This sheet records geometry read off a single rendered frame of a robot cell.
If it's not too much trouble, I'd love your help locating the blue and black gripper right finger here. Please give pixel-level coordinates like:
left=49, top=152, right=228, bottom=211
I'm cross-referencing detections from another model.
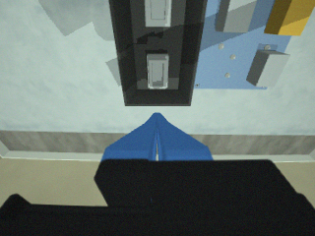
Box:
left=157, top=112, right=214, bottom=160

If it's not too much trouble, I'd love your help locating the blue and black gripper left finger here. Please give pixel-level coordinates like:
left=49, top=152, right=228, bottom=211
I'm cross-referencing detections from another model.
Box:
left=101, top=113, right=158, bottom=161

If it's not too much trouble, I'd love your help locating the brass-yellow rectangular block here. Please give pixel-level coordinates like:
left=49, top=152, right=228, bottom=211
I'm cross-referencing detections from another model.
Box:
left=264, top=0, right=315, bottom=36

